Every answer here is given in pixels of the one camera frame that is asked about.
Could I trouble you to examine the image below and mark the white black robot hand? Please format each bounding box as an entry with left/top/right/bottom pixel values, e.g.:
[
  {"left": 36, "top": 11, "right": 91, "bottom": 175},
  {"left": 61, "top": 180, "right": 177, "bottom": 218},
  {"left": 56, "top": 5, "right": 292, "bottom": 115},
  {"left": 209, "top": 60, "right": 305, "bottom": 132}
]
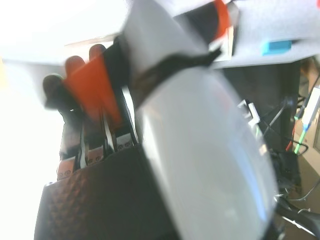
[{"left": 33, "top": 0, "right": 279, "bottom": 240}]

